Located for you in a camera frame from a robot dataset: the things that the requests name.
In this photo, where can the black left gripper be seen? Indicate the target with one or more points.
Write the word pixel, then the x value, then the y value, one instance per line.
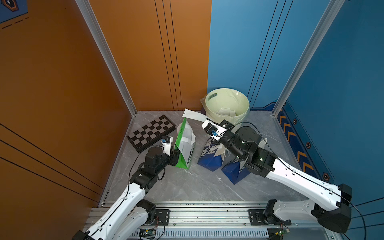
pixel 174 158

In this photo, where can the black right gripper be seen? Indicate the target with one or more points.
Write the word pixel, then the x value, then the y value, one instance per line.
pixel 229 125

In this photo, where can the green white paper bag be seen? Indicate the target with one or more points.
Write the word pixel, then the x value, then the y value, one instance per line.
pixel 185 143

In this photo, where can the blue white bag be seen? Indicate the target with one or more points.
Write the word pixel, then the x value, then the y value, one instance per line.
pixel 212 155
pixel 234 171

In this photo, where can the white receipt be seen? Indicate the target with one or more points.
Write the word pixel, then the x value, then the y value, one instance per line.
pixel 195 116

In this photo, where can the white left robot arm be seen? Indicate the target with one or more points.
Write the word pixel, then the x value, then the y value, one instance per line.
pixel 131 210

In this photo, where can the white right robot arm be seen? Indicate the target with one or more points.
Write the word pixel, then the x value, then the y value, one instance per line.
pixel 326 203

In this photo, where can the white paper scraps in bin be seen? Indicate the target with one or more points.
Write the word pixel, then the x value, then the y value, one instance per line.
pixel 227 112

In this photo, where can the pale green trash bin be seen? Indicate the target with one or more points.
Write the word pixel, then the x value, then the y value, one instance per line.
pixel 226 98

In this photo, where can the black white chessboard box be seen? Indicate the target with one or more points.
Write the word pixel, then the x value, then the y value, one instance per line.
pixel 150 133

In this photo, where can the green circuit board left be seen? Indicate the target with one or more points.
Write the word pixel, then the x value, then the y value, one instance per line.
pixel 147 234

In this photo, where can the green circuit board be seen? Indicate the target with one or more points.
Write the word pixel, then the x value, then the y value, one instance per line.
pixel 147 234
pixel 282 233

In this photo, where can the green circuit board right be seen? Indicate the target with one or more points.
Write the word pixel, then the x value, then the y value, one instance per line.
pixel 282 233

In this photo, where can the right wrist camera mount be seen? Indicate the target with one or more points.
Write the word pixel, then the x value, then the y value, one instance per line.
pixel 213 129

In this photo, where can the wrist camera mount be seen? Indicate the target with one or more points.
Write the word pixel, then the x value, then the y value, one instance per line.
pixel 213 129
pixel 166 144

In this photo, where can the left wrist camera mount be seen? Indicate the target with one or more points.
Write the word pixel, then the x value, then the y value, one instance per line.
pixel 166 144

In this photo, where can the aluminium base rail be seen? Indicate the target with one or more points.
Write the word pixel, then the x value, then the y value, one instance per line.
pixel 232 220

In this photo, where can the aluminium corner post right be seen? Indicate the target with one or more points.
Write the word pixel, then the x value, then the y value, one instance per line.
pixel 316 38

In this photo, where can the aluminium corner post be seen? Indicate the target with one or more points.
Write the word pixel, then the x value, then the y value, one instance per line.
pixel 316 38
pixel 99 38

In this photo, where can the aluminium corner post left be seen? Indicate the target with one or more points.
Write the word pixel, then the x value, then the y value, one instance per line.
pixel 99 38

